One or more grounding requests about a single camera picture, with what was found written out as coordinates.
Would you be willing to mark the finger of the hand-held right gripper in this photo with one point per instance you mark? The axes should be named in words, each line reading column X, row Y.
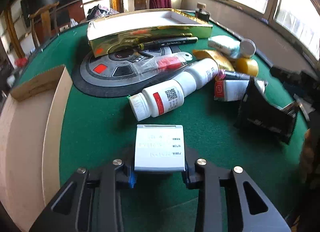
column 285, row 74

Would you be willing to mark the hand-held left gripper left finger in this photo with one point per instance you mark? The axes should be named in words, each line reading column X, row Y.
column 132, row 180

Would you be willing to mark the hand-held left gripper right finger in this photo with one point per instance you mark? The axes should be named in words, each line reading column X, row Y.
column 192, row 179

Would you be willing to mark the yellow round container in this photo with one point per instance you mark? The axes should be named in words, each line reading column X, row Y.
column 247, row 66

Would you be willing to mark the white medicine box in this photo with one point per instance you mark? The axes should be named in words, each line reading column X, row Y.
column 160, row 147

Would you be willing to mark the black pouch bag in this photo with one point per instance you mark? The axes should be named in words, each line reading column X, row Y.
column 260, row 112

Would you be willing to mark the black marker pink cap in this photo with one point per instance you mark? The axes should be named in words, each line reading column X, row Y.
column 235, row 74

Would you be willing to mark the white box red logo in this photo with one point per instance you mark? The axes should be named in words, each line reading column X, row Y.
column 232, row 90

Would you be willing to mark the yellow gold foil pouch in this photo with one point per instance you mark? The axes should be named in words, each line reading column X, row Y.
column 217, row 59

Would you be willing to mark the light blue tissue pack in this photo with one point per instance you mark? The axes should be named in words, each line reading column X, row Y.
column 222, row 44

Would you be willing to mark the tall white bottle green label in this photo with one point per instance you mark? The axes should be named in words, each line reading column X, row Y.
column 202, row 71

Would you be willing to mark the white bottle red label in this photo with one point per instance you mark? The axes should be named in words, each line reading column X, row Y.
column 162, row 97

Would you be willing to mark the clear package red item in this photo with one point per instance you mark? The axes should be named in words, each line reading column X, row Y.
column 170, row 63

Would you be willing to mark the cardboard box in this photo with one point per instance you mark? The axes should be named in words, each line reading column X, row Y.
column 27, row 127

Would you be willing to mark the black marker green cap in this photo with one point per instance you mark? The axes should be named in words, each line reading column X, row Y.
column 170, row 41

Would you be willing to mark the person's right forearm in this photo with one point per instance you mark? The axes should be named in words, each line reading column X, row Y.
column 311, row 157

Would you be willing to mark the small black stand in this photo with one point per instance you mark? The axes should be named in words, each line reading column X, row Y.
column 202, row 14

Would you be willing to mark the round grey table console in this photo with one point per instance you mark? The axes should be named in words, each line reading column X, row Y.
column 100, row 81

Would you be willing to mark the pile of patterned bags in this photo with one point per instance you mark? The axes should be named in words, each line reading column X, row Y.
column 102, row 13

